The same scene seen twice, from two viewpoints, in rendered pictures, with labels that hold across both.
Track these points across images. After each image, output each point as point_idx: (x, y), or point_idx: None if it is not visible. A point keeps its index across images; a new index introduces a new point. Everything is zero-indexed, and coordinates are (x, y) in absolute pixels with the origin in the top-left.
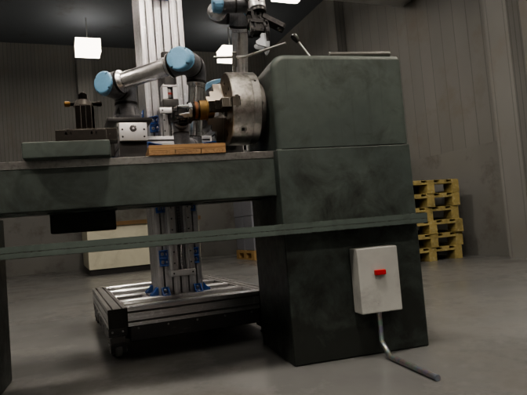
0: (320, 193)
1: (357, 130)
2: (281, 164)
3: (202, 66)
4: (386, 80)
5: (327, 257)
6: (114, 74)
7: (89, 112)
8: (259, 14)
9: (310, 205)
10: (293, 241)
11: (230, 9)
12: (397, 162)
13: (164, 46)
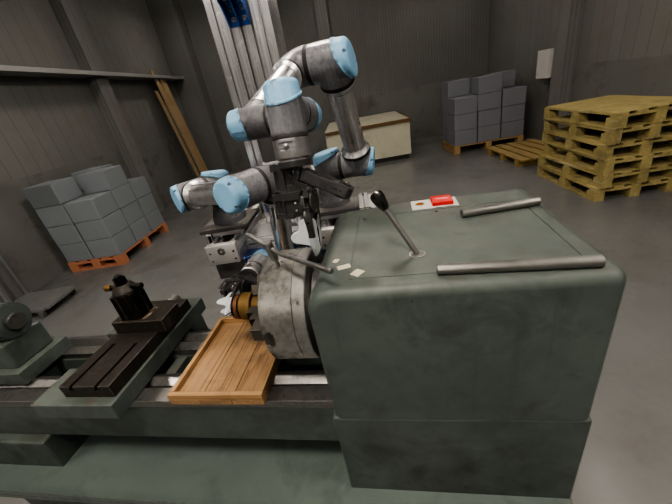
0: (403, 464)
1: (481, 402)
2: (340, 433)
3: (271, 188)
4: (571, 326)
5: None
6: (182, 194)
7: (127, 304)
8: (295, 175)
9: (387, 472)
10: None
11: (262, 137)
12: (555, 442)
13: None
